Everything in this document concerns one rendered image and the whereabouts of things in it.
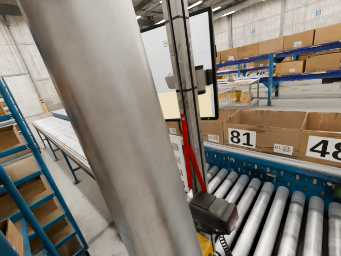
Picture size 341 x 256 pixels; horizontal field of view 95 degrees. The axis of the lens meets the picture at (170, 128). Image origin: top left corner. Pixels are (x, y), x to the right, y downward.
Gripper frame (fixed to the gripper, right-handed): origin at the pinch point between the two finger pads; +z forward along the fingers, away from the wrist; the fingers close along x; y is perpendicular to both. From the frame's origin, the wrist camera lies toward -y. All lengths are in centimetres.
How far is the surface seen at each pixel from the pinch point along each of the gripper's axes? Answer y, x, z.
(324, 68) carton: -237, 20, 431
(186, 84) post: -39.2, 1.7, -16.9
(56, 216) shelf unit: 51, -113, -5
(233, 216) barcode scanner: -11.5, 12.5, -4.6
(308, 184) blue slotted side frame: -15, 24, 62
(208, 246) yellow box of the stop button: 5.5, 3.2, 6.6
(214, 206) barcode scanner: -12.1, 8.3, -5.7
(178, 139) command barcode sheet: -26.5, -3.4, -9.9
